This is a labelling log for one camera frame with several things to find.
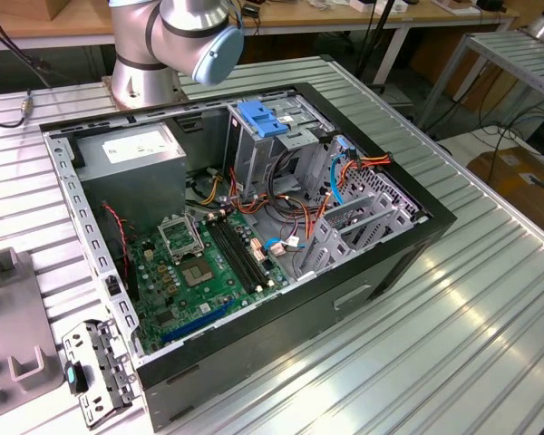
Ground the orange yellow power wire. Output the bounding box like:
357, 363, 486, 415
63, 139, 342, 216
343, 151, 393, 172

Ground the grey metal disk bay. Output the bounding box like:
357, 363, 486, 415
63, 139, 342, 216
294, 133, 432, 283

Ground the black RAM slot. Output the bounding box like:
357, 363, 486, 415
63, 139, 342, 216
226, 214, 269, 287
219, 216, 263, 290
213, 217, 257, 293
207, 219, 251, 295

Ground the grey optical drive cage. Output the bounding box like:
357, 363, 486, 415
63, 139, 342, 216
224, 92, 335, 203

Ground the metal socket cover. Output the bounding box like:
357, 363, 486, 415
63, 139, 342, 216
157, 215, 205, 264

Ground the blue plastic drive latch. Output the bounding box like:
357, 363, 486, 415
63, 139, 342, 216
256, 118, 292, 140
238, 100, 274, 124

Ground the CPU socket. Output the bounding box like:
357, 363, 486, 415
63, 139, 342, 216
180, 257, 215, 289

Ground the green motherboard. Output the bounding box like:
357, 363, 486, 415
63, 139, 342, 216
126, 208, 292, 357

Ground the blue expansion slot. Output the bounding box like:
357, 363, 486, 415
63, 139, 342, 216
160, 296, 237, 345

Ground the black open PC case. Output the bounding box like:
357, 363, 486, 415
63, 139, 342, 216
39, 81, 458, 434

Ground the grey power supply unit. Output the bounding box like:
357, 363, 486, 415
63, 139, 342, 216
74, 121, 188, 237

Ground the black case fan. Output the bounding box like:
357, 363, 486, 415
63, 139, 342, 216
100, 206, 140, 303

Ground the long wooden desk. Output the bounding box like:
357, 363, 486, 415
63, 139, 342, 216
0, 0, 520, 87

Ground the brown cardboard box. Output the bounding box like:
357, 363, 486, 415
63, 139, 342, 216
466, 145, 544, 227

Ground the black latch with blue tab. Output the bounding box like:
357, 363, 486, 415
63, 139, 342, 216
64, 360, 91, 395

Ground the grey parts rack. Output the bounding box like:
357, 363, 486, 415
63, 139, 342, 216
0, 246, 67, 421

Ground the small brown box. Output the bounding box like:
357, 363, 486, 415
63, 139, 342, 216
40, 0, 72, 22

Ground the metal slat side table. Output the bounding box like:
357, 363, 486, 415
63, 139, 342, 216
428, 29, 544, 132

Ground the short blue data wire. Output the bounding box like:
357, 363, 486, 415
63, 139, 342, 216
261, 236, 307, 251

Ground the orange wire bundle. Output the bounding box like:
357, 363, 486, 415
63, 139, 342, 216
226, 165, 335, 244

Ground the black cable bundle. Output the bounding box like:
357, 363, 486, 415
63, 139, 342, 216
269, 149, 303, 214

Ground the long blue data wire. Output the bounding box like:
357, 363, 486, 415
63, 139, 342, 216
329, 134, 354, 210

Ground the thin red fan wire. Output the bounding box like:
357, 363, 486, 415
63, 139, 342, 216
101, 202, 131, 278

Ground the metal expansion bracket cover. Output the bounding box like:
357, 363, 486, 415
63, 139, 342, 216
61, 316, 140, 430

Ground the thin robot cable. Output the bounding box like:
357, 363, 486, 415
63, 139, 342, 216
0, 0, 44, 129

